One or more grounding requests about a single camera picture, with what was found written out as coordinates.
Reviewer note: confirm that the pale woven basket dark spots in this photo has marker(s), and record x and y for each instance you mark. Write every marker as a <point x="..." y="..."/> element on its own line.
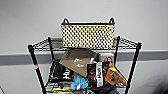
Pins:
<point x="88" y="35"/>

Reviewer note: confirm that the large brown printed cardboard box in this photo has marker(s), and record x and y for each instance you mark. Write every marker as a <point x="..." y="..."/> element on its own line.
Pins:
<point x="76" y="60"/>

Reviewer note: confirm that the white box dark print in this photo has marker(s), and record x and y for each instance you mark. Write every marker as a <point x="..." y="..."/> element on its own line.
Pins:
<point x="107" y="60"/>

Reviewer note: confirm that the black box white print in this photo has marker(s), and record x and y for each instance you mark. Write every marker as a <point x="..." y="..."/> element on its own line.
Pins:
<point x="95" y="74"/>

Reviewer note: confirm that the black bag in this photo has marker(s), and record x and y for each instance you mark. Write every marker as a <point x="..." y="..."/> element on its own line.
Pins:
<point x="60" y="71"/>

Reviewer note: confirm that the light blue toy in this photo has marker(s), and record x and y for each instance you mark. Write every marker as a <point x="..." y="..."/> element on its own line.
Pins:
<point x="79" y="82"/>

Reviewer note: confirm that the orange plush toy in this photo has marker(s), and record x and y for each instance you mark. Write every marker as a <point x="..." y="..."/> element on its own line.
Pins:
<point x="115" y="76"/>

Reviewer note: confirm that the yellow green toy bowls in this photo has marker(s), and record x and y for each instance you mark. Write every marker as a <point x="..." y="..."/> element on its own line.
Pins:
<point x="63" y="90"/>

